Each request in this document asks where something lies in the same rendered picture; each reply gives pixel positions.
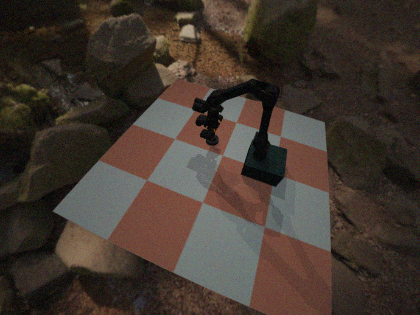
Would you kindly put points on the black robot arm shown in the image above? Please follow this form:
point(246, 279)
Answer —
point(253, 86)

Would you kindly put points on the dark grey round pedestal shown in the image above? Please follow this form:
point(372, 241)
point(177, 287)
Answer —
point(214, 141)

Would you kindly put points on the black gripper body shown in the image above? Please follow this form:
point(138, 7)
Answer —
point(212, 124)

